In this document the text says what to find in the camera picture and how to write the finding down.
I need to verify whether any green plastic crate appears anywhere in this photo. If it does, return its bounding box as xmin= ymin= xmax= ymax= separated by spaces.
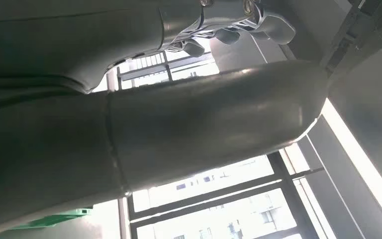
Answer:
xmin=10 ymin=206 xmax=94 ymax=231

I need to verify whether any bright ceiling light strip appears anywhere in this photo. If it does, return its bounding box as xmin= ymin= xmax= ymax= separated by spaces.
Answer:
xmin=320 ymin=98 xmax=382 ymax=238

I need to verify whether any dark ceiling cable tray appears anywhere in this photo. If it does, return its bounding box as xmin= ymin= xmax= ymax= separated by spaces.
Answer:
xmin=318 ymin=0 xmax=382 ymax=68

